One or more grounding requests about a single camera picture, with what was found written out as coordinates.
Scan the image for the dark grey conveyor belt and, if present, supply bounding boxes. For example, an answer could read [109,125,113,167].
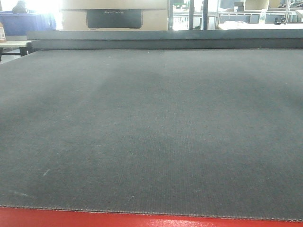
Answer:
[0,49,303,221]

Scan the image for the red conveyor edge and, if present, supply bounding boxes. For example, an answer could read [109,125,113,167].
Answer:
[0,207,303,227]

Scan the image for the beige machine with black panel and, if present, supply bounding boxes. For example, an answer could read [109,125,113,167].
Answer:
[60,0,169,31]

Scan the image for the white side table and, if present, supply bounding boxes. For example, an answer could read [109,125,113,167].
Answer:
[0,40,32,61]

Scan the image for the blue tub on table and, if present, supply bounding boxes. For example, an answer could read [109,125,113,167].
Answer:
[0,11,56,36]

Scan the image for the brown labelled bottle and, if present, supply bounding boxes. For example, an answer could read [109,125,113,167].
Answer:
[0,23,7,43]

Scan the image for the dark object in tub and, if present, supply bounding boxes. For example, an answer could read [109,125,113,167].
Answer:
[12,0,29,14]

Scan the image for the dark conveyor end frame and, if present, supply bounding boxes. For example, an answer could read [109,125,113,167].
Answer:
[27,29,303,50]

